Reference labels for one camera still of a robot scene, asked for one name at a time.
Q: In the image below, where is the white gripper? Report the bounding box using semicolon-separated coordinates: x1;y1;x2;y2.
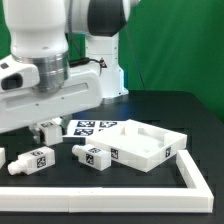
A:
0;71;102;133

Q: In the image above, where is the white square tabletop part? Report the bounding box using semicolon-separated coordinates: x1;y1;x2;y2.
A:
86;119;187;172

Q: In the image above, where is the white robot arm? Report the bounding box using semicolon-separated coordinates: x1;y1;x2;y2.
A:
0;0;141;133

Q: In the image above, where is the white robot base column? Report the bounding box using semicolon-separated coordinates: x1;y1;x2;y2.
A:
85;34;128;101

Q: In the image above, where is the white block at left edge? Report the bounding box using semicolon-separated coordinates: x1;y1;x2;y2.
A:
0;148;6;169

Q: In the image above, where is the white fiducial marker sheet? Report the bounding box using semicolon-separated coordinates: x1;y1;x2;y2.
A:
65;120;118;137

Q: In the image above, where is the green backdrop curtain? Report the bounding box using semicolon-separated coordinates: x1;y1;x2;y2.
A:
0;0;224;121

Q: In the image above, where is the white L-shaped obstacle fence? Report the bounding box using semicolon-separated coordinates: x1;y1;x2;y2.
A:
0;150;214;213

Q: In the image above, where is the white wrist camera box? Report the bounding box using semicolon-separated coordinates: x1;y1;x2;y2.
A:
0;55;40;93

